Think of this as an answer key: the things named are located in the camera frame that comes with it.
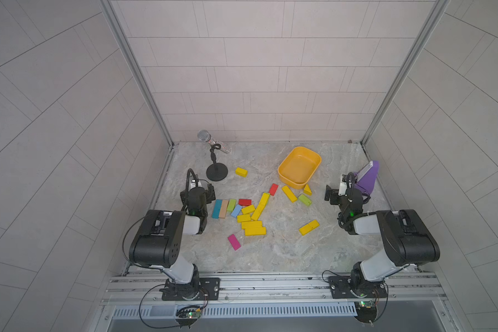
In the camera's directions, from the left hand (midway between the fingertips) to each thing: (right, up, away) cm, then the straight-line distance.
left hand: (201, 183), depth 94 cm
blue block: (+17, -12, -5) cm, 21 cm away
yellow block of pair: (+24, -16, -8) cm, 30 cm away
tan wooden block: (+11, -11, -5) cm, 16 cm away
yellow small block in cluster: (+22, -11, -5) cm, 25 cm away
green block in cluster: (+14, -10, -3) cm, 18 cm away
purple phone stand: (+73, +3, -7) cm, 74 cm away
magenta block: (+17, -22, -12) cm, 30 cm away
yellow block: (+18, +5, +8) cm, 20 cm away
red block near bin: (+34, -3, +3) cm, 34 cm away
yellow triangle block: (+50, -4, +1) cm, 50 cm away
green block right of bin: (+48, -7, -1) cm, 48 cm away
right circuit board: (+63, -40, -25) cm, 79 cm away
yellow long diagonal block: (+28, -10, -3) cm, 30 cm away
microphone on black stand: (+5, +5, +7) cm, 10 cm away
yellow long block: (+41, -5, +2) cm, 42 cm away
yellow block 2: (+48, -17, -10) cm, 51 cm away
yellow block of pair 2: (+27, -19, -10) cm, 34 cm away
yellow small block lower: (+20, -14, -7) cm, 26 cm away
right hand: (+63, 0, 0) cm, 63 cm away
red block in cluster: (+21, -8, -3) cm, 22 cm away
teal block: (+8, -11, -4) cm, 14 cm away
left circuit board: (+4, -39, -29) cm, 49 cm away
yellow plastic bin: (+47, +7, +13) cm, 49 cm away
